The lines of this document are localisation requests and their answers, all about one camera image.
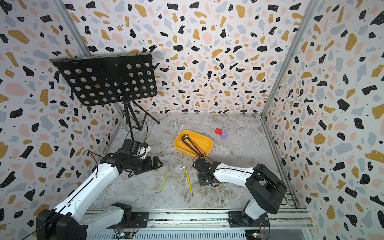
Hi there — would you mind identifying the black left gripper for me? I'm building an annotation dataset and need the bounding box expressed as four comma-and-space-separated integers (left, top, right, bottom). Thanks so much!
129, 155, 164, 174

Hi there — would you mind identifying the orange hex key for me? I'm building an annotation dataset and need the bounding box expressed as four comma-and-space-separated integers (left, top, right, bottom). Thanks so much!
187, 134, 207, 156

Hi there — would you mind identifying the long black hex key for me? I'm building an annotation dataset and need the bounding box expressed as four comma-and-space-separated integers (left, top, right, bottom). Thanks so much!
181, 134, 206, 156

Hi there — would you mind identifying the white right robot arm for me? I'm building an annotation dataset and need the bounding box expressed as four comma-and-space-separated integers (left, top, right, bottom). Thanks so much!
193, 157, 287, 226

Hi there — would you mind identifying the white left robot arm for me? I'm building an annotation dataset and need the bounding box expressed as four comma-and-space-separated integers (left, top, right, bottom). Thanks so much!
36, 153, 163, 240

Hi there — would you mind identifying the yellow hex key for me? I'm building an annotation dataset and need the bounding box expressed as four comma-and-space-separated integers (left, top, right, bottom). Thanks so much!
180, 167, 193, 196

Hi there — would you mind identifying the yellow plastic storage box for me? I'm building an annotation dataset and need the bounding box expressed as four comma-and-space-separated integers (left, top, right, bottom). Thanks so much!
174, 130, 213, 157

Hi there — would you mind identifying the green hex key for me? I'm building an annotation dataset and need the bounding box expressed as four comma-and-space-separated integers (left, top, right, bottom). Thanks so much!
155, 171, 171, 194

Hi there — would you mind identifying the red block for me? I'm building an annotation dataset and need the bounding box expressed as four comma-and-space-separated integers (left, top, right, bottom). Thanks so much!
215, 128, 223, 135

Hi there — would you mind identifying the black perforated music stand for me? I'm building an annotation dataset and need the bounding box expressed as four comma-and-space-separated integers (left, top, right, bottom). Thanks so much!
51, 52, 158, 130

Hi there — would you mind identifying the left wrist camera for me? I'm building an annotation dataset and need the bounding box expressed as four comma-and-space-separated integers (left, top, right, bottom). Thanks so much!
120, 139, 151, 159

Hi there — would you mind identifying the aluminium corner post right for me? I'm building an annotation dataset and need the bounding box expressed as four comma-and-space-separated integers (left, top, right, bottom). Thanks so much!
261, 1, 319, 209

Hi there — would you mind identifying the aluminium corner post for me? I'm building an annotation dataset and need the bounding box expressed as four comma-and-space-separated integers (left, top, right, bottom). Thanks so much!
261, 1, 319, 209
52, 0, 124, 153

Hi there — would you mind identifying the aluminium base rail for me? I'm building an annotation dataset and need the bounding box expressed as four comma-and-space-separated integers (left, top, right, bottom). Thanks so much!
80, 208, 313, 240

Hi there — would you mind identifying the aluminium corner post left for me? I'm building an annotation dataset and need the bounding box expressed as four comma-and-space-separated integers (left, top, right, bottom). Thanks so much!
52, 0, 124, 153

